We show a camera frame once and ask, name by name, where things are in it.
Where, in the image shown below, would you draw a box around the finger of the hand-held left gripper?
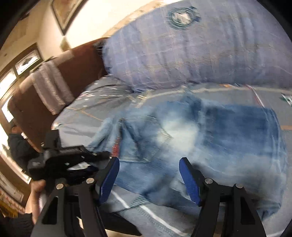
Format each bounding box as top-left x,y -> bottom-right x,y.
66,164 -> 100,181
80,147 -> 111,163

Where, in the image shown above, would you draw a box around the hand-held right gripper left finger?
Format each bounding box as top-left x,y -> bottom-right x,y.
31,157 -> 120,237

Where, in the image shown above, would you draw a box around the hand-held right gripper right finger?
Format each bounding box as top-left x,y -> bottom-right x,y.
179,157 -> 267,237

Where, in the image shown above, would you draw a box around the blue denim pants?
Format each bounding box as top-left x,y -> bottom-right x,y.
88,96 -> 288,222

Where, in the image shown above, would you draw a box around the person's left hand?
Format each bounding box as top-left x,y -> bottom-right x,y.
25,180 -> 46,224

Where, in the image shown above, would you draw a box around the grey star-printed bedsheet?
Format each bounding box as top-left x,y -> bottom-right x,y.
51,76 -> 292,237

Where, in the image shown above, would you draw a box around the white towel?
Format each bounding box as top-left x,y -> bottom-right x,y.
30,60 -> 74,115

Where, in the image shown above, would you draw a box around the brown wooden headboard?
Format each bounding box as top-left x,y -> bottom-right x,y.
8,38 -> 109,153

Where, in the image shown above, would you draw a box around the wooden framed window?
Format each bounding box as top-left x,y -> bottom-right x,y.
0,43 -> 44,128

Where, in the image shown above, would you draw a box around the blue plaid pillow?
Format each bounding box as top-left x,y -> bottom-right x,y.
101,0 -> 292,90

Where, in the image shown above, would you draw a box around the framed wall picture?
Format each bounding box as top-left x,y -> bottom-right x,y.
51,0 -> 88,36

